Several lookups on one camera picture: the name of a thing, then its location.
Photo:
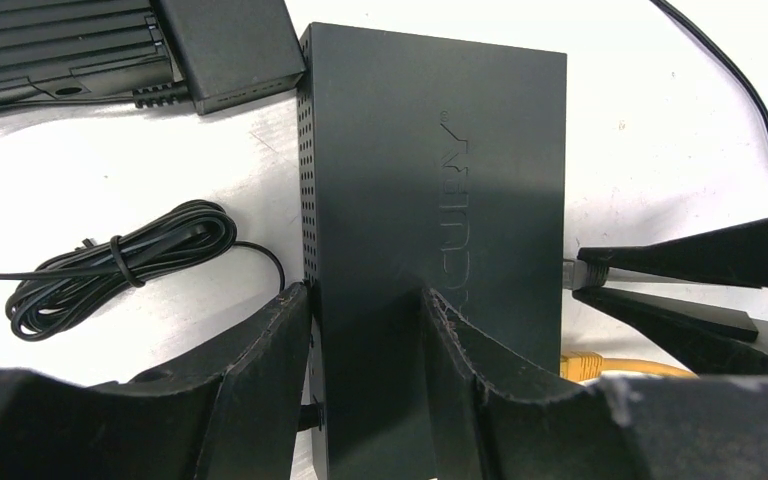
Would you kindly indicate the small black labelled switch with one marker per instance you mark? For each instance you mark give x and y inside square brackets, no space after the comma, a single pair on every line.
[80,49]

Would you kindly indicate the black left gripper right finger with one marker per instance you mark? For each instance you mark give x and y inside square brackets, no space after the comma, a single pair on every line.
[497,415]

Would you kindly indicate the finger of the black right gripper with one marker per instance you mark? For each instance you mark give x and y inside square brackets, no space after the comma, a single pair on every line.
[734,256]
[709,340]

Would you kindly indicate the large black network switch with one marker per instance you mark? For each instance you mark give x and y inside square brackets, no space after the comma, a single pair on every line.
[424,162]

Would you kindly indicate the small black wall adapter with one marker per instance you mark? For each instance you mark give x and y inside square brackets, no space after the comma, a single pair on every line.
[231,52]

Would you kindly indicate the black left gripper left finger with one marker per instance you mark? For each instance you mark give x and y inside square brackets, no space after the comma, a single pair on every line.
[227,409]

